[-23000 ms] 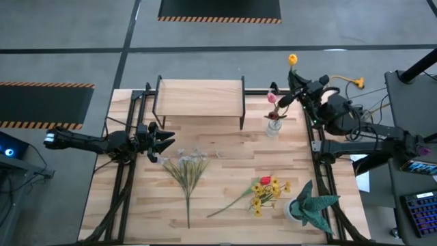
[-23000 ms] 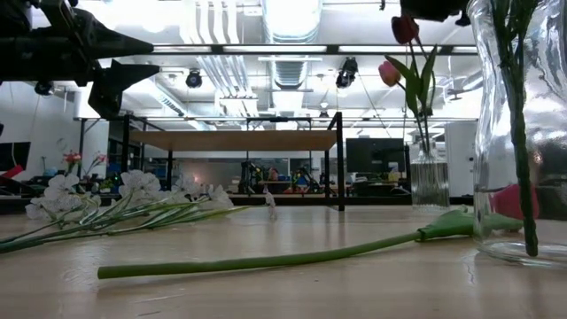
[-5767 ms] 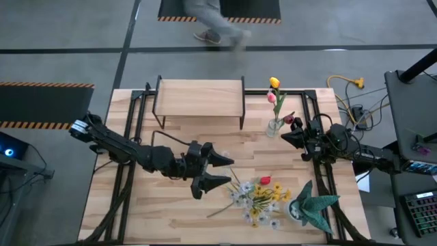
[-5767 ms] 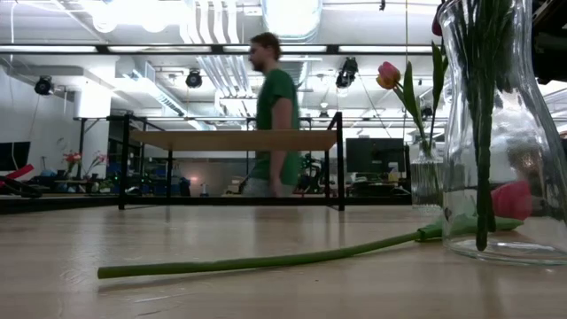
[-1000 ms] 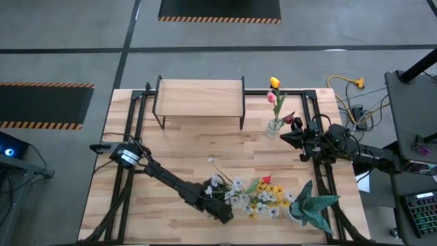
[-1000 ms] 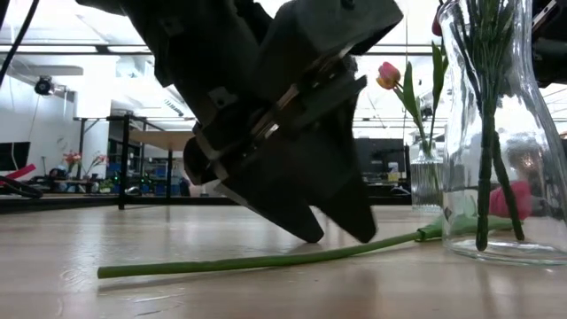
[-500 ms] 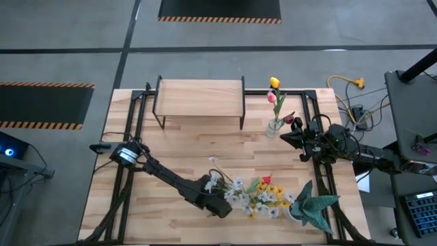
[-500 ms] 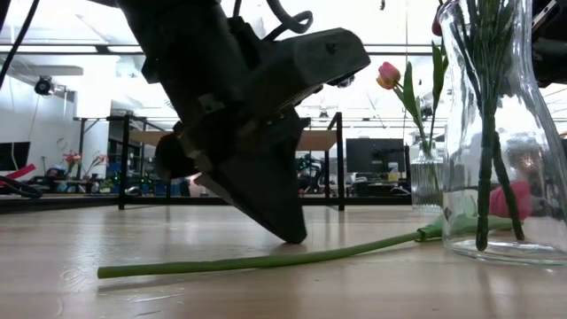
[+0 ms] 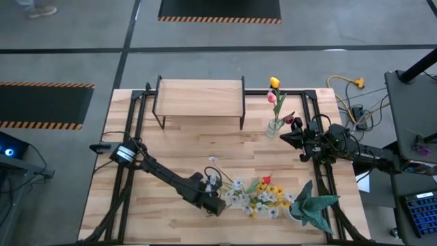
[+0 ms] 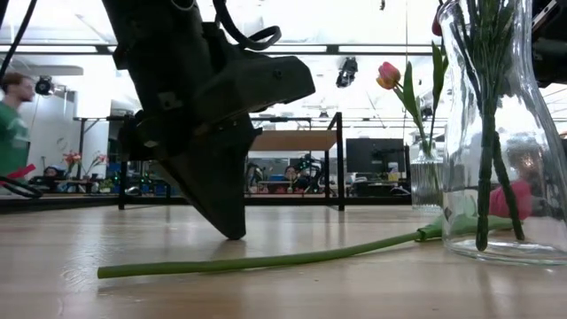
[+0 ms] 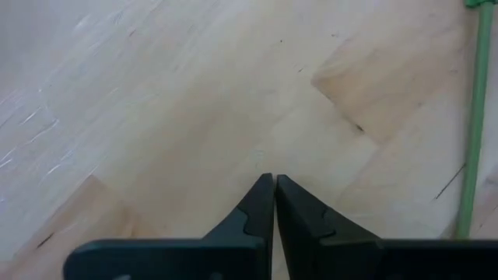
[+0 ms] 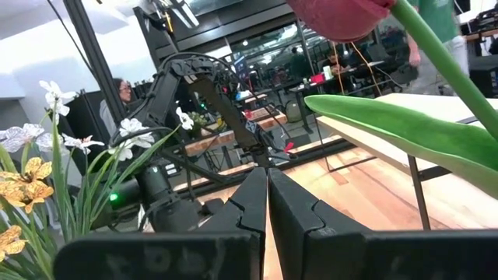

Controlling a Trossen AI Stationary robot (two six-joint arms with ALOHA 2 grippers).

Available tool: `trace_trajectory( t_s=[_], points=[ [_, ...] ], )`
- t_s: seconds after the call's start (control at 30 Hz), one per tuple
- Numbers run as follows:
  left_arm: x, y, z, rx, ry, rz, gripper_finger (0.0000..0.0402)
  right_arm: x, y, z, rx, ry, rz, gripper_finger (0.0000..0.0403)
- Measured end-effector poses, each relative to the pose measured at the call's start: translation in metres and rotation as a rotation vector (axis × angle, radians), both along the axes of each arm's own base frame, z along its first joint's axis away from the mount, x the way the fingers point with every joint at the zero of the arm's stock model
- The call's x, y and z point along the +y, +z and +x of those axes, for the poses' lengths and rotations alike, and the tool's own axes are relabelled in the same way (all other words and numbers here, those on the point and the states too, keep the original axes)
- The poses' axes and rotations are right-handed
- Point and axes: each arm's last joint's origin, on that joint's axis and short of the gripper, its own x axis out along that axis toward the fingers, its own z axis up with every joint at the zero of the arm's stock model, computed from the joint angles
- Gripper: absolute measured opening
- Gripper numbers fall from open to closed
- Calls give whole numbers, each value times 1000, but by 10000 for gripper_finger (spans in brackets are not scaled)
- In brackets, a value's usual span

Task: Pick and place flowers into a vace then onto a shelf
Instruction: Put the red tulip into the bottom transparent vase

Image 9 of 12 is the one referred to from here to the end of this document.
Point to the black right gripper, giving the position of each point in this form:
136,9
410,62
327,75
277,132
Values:
314,141

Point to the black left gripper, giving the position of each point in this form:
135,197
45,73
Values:
211,205

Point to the dark red tulip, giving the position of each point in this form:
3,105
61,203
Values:
289,119

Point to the white flower bunch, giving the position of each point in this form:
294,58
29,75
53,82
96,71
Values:
238,183

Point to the pink tulip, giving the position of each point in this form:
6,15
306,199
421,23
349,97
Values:
271,97

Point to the yellow tulip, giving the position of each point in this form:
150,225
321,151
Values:
274,82

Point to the bright red tulip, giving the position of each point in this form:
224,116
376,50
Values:
266,179

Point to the dark green stem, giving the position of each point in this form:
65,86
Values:
273,189

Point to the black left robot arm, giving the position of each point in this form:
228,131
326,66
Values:
164,172

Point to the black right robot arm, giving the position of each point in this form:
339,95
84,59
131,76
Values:
372,155

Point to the wooden shelf with black legs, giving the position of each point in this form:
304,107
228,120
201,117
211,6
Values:
199,97

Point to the small ribbed glass vase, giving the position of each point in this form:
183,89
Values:
273,129

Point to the loose white blossom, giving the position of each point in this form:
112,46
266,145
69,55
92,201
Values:
212,159

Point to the black power strip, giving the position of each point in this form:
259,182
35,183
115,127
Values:
358,114

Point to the snake plant in white pot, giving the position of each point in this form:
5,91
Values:
312,206

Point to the white paper sheet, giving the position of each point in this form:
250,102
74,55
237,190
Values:
363,182

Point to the black side table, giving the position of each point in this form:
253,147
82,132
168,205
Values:
413,112

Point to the black webcam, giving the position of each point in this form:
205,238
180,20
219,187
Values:
99,148

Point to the black pole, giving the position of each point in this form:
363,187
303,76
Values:
418,66

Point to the black hazard-striped floor mat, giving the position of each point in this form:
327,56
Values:
41,106
218,8

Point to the blue-keyed keyboard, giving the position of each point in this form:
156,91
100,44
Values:
423,213

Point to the black device with blue light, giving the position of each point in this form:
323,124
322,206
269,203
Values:
13,147

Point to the person's shoe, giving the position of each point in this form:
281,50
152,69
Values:
41,12

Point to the black aluminium rig frame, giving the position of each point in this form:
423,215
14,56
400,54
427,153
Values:
259,92

